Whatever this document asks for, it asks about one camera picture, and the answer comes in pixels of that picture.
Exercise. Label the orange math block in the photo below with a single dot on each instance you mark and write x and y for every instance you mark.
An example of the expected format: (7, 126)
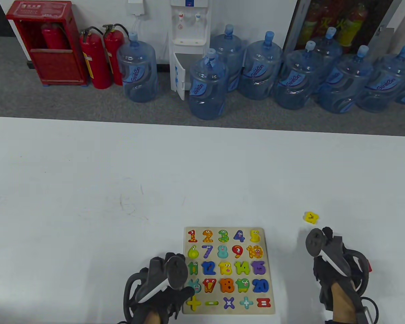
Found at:
(226, 285)

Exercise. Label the large blue math block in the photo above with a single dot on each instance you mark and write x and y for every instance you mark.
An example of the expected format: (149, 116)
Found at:
(260, 285)

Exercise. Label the red double bar math block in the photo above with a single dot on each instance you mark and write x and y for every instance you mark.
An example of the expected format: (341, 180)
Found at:
(369, 266)

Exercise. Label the person's right forearm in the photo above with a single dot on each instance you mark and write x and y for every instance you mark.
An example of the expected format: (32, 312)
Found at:
(344, 303)

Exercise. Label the person's left forearm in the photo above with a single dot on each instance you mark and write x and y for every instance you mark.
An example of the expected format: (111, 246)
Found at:
(153, 318)

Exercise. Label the yellow cross math block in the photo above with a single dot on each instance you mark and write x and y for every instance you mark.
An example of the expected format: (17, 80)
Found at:
(194, 303)

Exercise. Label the red fire extinguisher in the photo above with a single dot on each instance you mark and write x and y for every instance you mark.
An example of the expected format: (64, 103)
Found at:
(52, 37)
(96, 64)
(112, 50)

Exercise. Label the lime green math block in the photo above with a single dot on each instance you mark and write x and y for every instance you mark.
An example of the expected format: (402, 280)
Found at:
(243, 267)

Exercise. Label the wooden math block puzzle board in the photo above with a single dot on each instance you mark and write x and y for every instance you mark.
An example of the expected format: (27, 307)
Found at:
(222, 260)

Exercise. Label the large purple math block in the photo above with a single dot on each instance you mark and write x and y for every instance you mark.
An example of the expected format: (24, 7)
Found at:
(258, 267)

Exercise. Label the yellow chunky math block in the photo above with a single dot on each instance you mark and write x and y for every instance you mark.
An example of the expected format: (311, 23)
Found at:
(311, 217)

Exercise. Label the white water dispenser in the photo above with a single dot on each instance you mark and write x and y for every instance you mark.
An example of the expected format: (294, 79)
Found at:
(189, 30)

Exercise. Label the red fire extinguisher cabinet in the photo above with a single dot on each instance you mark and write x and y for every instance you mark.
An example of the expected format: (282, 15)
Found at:
(54, 67)

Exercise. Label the row of blue water jugs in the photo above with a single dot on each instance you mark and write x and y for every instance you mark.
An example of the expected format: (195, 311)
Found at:
(207, 91)

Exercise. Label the white wall socket box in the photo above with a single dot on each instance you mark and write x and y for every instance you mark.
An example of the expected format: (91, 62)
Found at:
(136, 7)

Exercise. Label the person's right hand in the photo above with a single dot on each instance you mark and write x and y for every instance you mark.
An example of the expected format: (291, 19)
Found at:
(327, 273)

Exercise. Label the person's left hand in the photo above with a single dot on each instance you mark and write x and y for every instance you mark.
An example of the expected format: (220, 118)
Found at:
(185, 295)

